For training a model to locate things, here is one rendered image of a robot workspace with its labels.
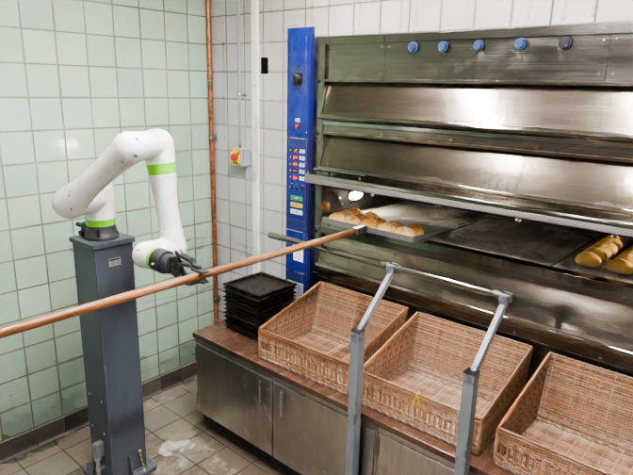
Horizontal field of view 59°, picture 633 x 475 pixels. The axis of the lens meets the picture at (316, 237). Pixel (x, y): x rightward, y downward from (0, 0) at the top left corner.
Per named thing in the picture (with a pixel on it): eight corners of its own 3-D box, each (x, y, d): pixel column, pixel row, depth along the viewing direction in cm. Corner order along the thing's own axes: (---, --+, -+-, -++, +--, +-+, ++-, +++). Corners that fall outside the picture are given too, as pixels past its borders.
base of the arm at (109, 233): (65, 232, 256) (64, 220, 255) (96, 226, 267) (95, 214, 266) (95, 243, 240) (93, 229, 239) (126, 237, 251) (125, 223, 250)
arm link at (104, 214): (73, 226, 243) (70, 183, 238) (100, 219, 257) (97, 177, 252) (97, 230, 238) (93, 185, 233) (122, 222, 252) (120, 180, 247)
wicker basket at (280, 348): (318, 326, 313) (319, 279, 305) (407, 358, 278) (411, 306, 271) (255, 357, 276) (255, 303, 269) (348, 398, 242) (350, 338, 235)
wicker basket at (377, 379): (413, 362, 275) (416, 309, 267) (527, 404, 240) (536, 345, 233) (353, 402, 239) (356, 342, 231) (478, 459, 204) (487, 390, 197)
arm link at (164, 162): (132, 130, 222) (156, 128, 217) (153, 128, 234) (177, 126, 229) (139, 176, 226) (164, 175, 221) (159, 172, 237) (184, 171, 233)
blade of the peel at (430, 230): (412, 242, 260) (413, 237, 260) (321, 221, 295) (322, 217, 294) (450, 229, 286) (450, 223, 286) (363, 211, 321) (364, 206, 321)
